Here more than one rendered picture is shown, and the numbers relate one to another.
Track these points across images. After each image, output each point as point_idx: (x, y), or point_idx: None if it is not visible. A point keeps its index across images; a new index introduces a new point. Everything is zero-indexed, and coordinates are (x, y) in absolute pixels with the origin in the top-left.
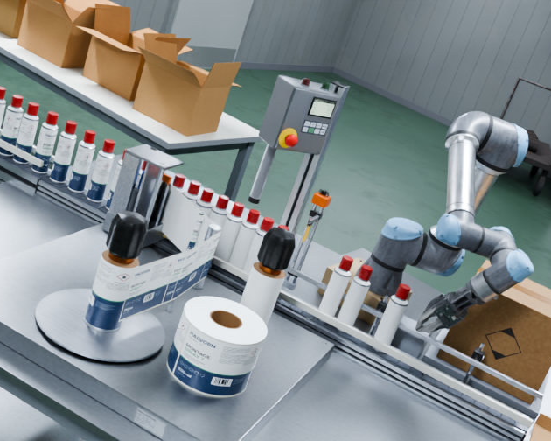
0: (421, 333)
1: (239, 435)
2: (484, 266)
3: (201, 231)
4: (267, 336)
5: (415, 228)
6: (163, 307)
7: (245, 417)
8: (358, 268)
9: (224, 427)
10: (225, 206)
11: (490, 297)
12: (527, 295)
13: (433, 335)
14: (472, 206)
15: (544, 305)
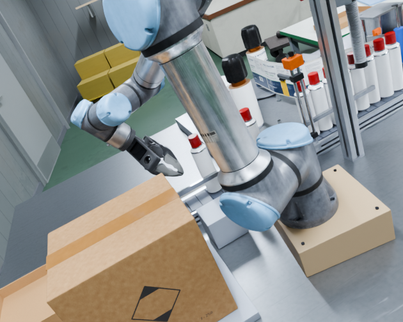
0: (186, 187)
1: (181, 122)
2: (179, 202)
3: (322, 69)
4: None
5: (264, 137)
6: (282, 98)
7: (189, 123)
8: (349, 197)
9: (187, 118)
10: (348, 61)
11: (110, 138)
12: (107, 222)
13: (247, 287)
14: (136, 64)
15: (84, 229)
